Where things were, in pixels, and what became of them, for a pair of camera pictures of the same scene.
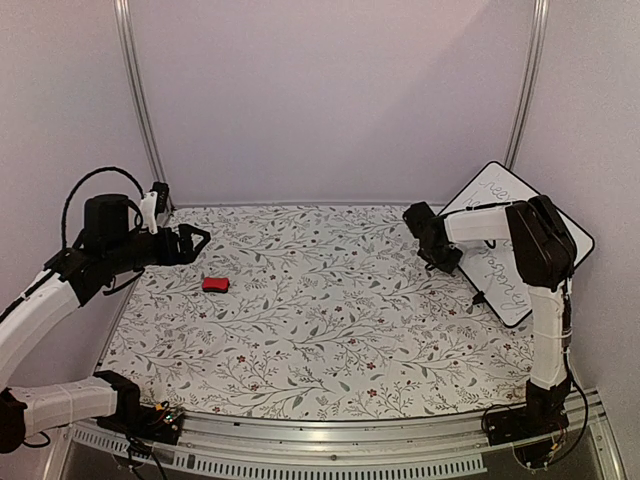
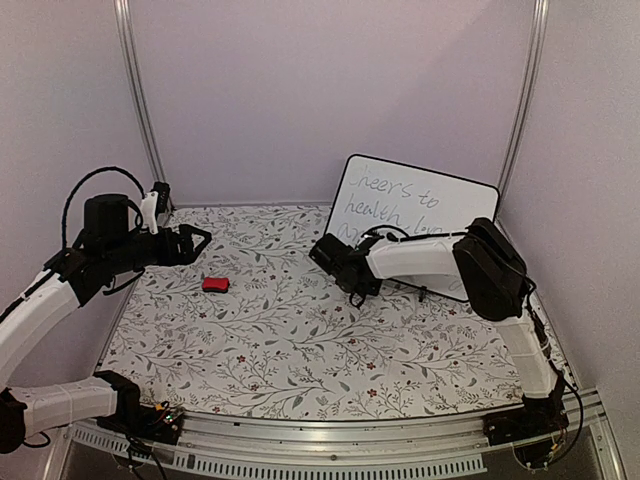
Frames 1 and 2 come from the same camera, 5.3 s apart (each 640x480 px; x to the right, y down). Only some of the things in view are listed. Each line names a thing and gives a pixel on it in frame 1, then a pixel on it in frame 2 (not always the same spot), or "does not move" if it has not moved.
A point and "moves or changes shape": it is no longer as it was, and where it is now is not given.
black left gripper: x=186 y=254 does not move
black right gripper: x=448 y=266 to x=371 y=289
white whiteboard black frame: x=494 y=280 moves or changes shape
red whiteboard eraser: x=220 y=284 does not move
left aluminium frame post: x=131 y=41 does not move
